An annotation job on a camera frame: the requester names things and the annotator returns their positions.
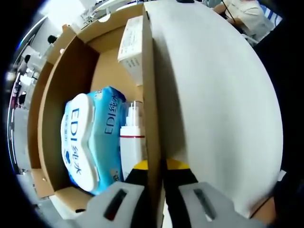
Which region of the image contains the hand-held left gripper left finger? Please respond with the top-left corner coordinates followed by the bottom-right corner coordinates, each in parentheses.
top-left (59, 159), bottom-right (150, 228)

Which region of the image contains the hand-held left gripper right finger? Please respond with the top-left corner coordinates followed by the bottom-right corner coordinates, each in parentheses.
top-left (163, 158), bottom-right (264, 228)

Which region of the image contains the white pump bottle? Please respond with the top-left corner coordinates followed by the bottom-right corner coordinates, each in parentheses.
top-left (119, 101), bottom-right (147, 178)

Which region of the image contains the light blue wipes soft item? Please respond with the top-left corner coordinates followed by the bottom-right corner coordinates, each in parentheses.
top-left (60, 85), bottom-right (128, 196)

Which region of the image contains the brown cardboard shoe box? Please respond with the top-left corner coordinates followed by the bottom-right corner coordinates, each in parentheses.
top-left (27, 2), bottom-right (167, 228)

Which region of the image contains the white carton box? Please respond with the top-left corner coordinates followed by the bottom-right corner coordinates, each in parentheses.
top-left (117, 17), bottom-right (144, 86)

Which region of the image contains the person's black shirt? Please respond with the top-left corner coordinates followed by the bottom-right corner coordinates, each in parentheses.
top-left (254, 23), bottom-right (301, 221)

